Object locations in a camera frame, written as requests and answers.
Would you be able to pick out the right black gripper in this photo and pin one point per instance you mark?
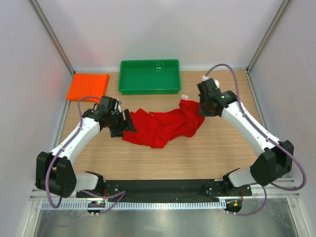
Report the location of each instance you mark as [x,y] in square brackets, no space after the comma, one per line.
[202,112]

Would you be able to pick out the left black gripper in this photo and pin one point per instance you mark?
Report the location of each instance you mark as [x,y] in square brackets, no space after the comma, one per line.
[123,127]

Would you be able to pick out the red t shirt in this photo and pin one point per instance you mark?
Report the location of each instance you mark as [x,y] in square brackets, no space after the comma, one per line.
[156,129]

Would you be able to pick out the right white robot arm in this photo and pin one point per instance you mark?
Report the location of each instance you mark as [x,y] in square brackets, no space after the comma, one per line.
[273,156]

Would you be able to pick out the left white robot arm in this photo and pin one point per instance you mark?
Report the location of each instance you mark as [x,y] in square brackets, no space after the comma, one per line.
[55,169]

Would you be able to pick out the green plastic tray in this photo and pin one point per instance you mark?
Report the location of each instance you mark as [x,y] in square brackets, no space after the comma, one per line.
[146,77]

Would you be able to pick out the folded orange t shirt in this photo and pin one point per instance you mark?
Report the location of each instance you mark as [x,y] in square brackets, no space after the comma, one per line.
[88,85]

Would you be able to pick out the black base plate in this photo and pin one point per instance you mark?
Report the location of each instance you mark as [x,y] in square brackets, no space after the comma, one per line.
[171,191]

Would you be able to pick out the aluminium front rail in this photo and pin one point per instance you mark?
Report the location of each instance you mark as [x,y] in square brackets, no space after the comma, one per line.
[278,187]

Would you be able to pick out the white slotted cable duct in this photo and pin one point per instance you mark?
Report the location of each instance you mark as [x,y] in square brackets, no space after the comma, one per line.
[99,205]

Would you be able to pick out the right aluminium frame post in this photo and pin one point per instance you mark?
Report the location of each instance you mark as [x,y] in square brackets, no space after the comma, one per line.
[281,11]

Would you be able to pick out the aluminium frame post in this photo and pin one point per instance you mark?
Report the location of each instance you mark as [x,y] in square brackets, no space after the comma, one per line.
[281,11]
[51,34]

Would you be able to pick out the left aluminium frame post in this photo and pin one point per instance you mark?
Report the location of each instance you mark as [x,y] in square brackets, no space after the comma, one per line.
[51,34]

